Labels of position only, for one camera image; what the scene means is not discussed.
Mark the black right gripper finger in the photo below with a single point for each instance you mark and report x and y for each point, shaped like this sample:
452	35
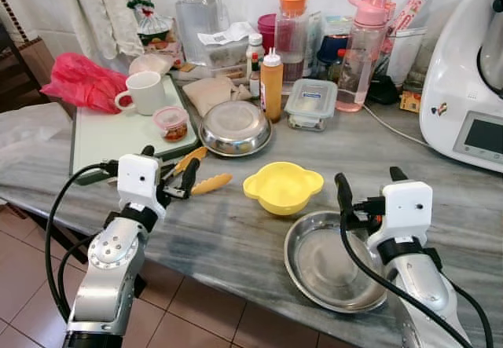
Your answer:
398	174
343	192

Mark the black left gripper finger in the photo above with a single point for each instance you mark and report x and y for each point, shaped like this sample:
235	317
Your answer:
189	175
148	152

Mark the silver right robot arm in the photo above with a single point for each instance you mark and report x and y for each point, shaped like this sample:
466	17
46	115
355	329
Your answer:
420	285

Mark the orange tipped metal tongs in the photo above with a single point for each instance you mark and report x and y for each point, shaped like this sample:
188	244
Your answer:
212	183

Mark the small pink lidded jar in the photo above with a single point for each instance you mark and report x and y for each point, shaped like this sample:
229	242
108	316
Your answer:
171	124

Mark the white green edged cutting board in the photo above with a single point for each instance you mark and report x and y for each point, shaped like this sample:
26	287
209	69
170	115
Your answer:
110	136

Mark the white ceramic mug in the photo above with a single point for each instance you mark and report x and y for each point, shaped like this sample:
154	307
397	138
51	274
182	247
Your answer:
148	93

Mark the yellow plastic bowl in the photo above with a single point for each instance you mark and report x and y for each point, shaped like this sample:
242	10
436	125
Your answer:
283	187

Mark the steel bowl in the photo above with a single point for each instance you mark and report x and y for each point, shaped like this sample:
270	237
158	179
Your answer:
234	126

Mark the round steel plate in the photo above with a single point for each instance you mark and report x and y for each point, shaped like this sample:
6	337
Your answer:
322	265

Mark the small black object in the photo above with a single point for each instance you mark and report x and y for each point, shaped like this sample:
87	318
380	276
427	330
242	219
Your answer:
385	91

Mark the beige round lid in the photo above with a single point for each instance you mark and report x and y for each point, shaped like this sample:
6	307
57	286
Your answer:
151	63

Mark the grey lidded glass food container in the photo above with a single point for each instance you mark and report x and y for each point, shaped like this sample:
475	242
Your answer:
310	103

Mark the red plastic bag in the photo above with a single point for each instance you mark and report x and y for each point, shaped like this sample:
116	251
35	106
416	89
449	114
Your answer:
82	81

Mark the white kitchen cooking appliance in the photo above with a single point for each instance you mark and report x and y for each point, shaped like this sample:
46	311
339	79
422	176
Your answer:
452	73

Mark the white plastic bag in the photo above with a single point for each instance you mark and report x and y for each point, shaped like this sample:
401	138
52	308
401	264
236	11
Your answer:
31	132

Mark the orange sauce squeeze bottle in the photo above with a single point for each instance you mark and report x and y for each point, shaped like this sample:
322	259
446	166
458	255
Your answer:
272	89

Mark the pink lidded water bottle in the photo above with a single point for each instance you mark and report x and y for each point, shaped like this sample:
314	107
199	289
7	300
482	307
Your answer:
361	57

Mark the green ribboned snack bag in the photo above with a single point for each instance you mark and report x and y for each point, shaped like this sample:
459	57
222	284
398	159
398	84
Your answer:
151	26

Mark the clear box with paper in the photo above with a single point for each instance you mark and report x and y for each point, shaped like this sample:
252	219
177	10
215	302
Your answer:
226	45

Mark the small white capped bottle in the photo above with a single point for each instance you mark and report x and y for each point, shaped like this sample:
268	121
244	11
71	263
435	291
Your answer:
254	57

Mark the clear water jug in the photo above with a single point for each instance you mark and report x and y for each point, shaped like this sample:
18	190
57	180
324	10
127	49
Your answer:
195	22

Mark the red and white packet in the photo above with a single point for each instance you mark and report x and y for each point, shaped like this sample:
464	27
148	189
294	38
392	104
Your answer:
409	34

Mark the beige hanging towel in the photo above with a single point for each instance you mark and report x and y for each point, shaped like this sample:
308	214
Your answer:
102	10

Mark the dark wooden chair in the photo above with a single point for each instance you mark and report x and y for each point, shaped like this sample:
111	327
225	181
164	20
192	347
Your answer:
20	65

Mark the orange lidded clear bottle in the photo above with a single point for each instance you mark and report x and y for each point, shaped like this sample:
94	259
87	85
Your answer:
291	38

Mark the magenta plastic container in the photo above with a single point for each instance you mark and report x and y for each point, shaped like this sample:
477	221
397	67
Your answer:
266	30

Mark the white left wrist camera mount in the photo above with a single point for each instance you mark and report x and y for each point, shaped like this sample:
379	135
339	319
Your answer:
140	180

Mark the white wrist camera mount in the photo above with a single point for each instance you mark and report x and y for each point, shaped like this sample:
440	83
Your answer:
406	206
140	180

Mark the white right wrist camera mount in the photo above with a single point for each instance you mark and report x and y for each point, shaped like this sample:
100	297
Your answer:
406	206

